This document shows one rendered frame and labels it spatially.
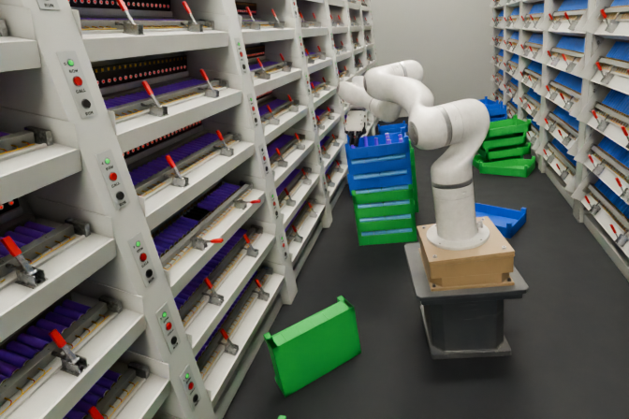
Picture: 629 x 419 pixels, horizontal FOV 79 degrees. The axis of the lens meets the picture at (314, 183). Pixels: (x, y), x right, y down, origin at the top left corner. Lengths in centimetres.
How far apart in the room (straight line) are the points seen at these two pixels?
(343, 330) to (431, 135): 70
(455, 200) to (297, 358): 69
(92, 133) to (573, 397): 139
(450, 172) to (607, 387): 74
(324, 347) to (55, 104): 101
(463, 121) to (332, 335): 79
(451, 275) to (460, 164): 33
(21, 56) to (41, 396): 58
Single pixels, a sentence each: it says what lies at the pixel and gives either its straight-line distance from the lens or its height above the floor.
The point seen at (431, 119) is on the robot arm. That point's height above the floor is 79.
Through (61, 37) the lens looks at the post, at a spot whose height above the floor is 112.
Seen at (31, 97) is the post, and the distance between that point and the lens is 89.
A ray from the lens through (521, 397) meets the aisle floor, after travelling 138.
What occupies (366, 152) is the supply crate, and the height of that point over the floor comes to 51.
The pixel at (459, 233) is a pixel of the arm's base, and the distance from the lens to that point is 125.
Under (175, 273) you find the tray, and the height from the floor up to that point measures 54.
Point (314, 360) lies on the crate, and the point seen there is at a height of 8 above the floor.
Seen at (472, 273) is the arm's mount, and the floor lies 33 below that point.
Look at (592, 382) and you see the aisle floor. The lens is 147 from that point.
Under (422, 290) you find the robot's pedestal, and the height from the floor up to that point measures 28.
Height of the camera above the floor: 103
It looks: 20 degrees down
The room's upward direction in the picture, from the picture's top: 10 degrees counter-clockwise
